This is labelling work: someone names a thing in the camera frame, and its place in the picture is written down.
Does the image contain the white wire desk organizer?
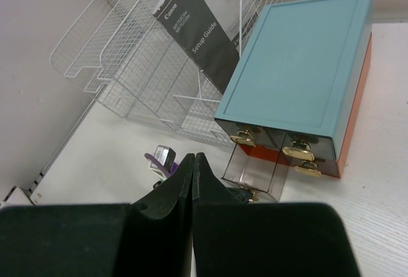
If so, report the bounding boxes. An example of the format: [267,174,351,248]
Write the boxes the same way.
[49,0,284,147]

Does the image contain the grey setup guide booklet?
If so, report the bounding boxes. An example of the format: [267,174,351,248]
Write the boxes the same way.
[152,0,240,93]

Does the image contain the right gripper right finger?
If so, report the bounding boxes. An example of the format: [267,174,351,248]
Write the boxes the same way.
[193,153,360,276]

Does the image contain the teal wooden drawer box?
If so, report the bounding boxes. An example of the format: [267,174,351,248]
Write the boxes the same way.
[214,0,372,178]

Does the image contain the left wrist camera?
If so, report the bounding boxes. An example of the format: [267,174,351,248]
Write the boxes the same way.
[145,145,179,182]

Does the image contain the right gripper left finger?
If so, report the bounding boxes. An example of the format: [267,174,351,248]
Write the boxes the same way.
[1,154,195,276]

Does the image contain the aluminium rail frame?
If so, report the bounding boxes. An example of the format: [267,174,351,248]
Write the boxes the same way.
[1,161,54,209]

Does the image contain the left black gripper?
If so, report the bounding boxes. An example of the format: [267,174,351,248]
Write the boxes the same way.
[227,188,254,204]

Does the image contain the clear drawer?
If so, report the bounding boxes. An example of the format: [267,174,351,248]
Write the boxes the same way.
[222,145,290,202]

